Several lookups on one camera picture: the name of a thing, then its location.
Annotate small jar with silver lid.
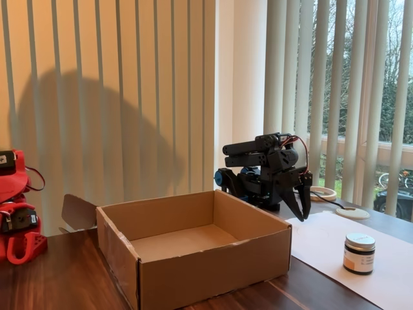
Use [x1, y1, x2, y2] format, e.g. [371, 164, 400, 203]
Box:
[342, 232, 377, 275]

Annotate red leader robot arm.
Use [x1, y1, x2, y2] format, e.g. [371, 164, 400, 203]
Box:
[0, 149, 48, 265]

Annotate open brown cardboard box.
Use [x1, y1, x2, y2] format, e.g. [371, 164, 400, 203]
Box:
[58, 189, 292, 310]

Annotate beige masking tape roll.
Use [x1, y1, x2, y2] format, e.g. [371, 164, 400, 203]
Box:
[308, 186, 337, 203]

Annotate beige round desk grommet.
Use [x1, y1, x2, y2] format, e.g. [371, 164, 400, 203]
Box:
[335, 207, 371, 221]

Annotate dark parked car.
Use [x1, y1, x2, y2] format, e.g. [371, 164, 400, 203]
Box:
[374, 189, 413, 223]

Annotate parked bicycle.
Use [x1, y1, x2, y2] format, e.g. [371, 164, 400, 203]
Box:
[377, 170, 413, 190]

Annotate white paper sheet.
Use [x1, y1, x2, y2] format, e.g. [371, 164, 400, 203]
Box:
[285, 211, 413, 310]

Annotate white vertical window blinds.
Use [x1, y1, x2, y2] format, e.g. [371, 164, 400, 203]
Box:
[0, 0, 216, 238]
[264, 0, 413, 223]

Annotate thin black cable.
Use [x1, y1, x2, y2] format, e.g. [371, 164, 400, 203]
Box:
[310, 191, 348, 211]

